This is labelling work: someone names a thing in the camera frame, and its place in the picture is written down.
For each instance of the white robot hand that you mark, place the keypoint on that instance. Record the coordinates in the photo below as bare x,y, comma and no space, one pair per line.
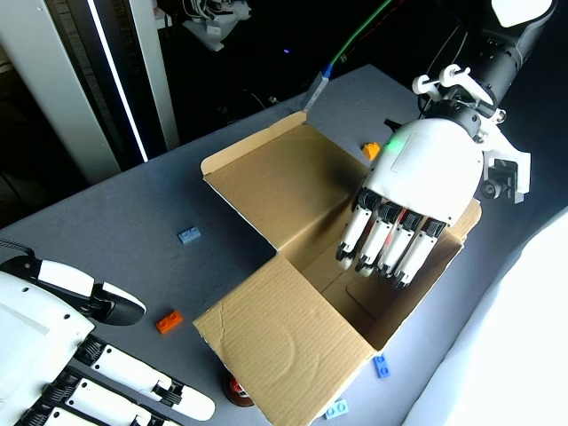
426,164
31,346

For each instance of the pink strawberry toy cake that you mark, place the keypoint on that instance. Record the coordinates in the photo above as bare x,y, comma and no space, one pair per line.
391,239

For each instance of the chocolate toy cake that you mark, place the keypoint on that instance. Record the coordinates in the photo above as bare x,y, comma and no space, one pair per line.
237,392

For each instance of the brown cardboard box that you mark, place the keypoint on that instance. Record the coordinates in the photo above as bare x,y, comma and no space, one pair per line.
275,337

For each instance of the yellow toy brick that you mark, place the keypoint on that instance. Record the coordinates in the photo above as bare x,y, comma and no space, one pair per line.
370,151

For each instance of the grey table cloth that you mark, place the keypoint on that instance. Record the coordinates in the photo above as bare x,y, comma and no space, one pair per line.
111,248

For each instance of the grey plug with blue tip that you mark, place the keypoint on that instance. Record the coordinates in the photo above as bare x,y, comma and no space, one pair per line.
316,91

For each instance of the orange toy brick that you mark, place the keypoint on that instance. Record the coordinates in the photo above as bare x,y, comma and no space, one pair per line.
169,321

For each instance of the white backdrop cloth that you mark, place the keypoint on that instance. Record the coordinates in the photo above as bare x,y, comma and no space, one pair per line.
510,333

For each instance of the light blue toy brick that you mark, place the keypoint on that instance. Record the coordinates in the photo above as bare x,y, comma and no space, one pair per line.
336,409
189,235

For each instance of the white plastic parts pile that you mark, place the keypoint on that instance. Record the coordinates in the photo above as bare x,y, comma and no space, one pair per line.
208,31

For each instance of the white LED light strip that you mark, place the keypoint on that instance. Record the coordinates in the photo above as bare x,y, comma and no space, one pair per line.
116,80

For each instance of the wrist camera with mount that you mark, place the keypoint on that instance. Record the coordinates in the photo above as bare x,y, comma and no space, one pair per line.
506,173

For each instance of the wide white metal post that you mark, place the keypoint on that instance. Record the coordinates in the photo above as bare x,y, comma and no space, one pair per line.
53,80

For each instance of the narrow white metal post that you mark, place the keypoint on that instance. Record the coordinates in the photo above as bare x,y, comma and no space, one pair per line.
153,66

